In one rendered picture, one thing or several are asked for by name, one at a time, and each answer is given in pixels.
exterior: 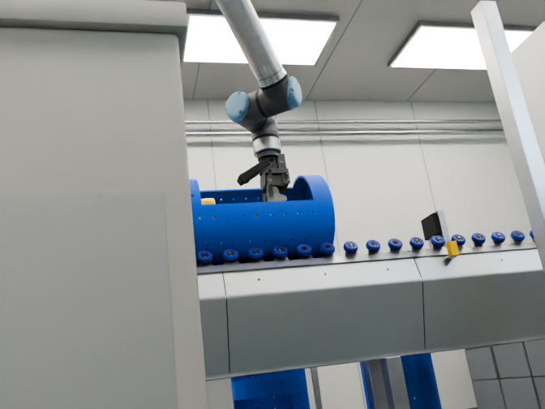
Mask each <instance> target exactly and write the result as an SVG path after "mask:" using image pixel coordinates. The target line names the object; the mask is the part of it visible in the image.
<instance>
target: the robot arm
mask: <svg viewBox="0 0 545 409"><path fill-rule="evenodd" d="M216 2H217V5H218V6H219V8H220V10H221V13H222V14H223V16H224V17H225V20H226V22H227V24H228V25H229V27H230V30H231V32H232V33H233V34H234V37H235V39H236V41H237V42H238V45H239V47H240V49H241V50H242V52H243V54H244V56H245V58H246V60H247V62H248V64H249V66H250V67H251V69H252V71H253V73H254V75H255V77H256V79H257V81H258V83H259V86H260V88H261V89H259V90H257V91H254V92H253V93H249V94H246V93H244V92H236V93H234V94H232V95H231V96H230V97H229V99H228V101H227V102H226V105H225V112H226V114H227V116H228V117H229V118H230V119H231V120H232V121H233V122H234V123H237V124H238V125H240V126H242V127H244V128H245V129H247V130H248V131H250V132H251V138H252V144H253V150H254V156H255V157H256V158H257V159H258V162H259V163H258V164H256V165H255V166H253V167H252V168H250V169H249V170H247V171H245V172H243V173H241V174H240V175H239V176H238V179H237V182H238V184H239V185H240V186H242V185H243V184H246V183H248V182H249V181H250V180H251V179H253V178H254V177H255V176H257V175H258V174H259V175H260V188H261V194H262V200H263V202H273V201H287V197H286V196H284V195H282V194H280V193H279V192H285V190H286V188H287V187H288V185H289V183H290V175H289V169H288V168H286V163H285V154H284V153H281V143H280V139H279V133H278V127H277V114H281V113H283V112H286V111H288V110H292V109H294V108H297V107H299V106H300V105H301V102H302V91H301V88H300V85H299V83H298V81H297V79H296V78H294V77H293V76H291V77H290V78H289V76H288V75H287V73H286V71H285V70H284V68H283V66H282V65H281V62H280V60H279V58H278V57H277V54H276V52H275V50H274V48H273V46H272V44H271V42H270V40H269V38H268V35H267V33H266V32H265V30H264V27H263V25H262V23H261V22H260V19H259V17H258V15H257V14H256V12H255V9H254V7H253V6H252V4H251V1H250V0H216ZM287 173H288V174H287ZM288 179H289V180H288Z"/></svg>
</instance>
